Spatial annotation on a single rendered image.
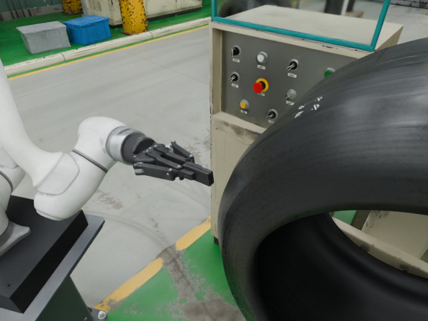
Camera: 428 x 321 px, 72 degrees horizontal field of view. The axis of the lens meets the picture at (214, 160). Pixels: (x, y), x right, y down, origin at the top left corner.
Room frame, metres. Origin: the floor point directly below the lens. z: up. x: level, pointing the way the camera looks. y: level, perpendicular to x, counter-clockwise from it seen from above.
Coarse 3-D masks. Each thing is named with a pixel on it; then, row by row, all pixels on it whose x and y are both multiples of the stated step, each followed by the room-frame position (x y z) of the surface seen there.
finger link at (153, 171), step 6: (138, 168) 0.49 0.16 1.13; (144, 168) 0.48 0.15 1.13; (150, 168) 0.48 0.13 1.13; (156, 168) 0.47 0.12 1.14; (162, 168) 0.47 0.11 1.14; (168, 168) 0.47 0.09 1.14; (138, 174) 0.48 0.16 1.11; (144, 174) 0.48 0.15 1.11; (150, 174) 0.48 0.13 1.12; (156, 174) 0.47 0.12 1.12; (162, 174) 0.46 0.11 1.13
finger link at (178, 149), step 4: (172, 144) 0.57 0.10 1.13; (176, 144) 0.57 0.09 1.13; (176, 148) 0.55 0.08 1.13; (180, 148) 0.54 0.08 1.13; (176, 152) 0.55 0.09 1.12; (180, 152) 0.53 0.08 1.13; (184, 152) 0.53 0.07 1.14; (188, 152) 0.53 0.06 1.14; (184, 156) 0.52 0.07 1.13; (188, 156) 0.51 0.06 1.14; (192, 156) 0.51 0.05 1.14
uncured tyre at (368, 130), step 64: (384, 64) 0.30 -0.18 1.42; (320, 128) 0.23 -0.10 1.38; (384, 128) 0.20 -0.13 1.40; (256, 192) 0.23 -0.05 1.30; (320, 192) 0.19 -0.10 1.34; (384, 192) 0.17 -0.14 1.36; (256, 256) 0.24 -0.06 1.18; (320, 256) 0.38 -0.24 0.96; (256, 320) 0.20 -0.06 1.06; (320, 320) 0.26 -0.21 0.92; (384, 320) 0.27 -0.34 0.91
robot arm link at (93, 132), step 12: (84, 120) 0.69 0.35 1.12; (96, 120) 0.66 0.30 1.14; (108, 120) 0.65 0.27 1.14; (84, 132) 0.63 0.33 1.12; (96, 132) 0.62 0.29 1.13; (108, 132) 0.61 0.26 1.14; (84, 144) 0.60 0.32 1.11; (96, 144) 0.59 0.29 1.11; (84, 156) 0.57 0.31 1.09; (96, 156) 0.57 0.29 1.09; (108, 156) 0.59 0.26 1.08; (108, 168) 0.59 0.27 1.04
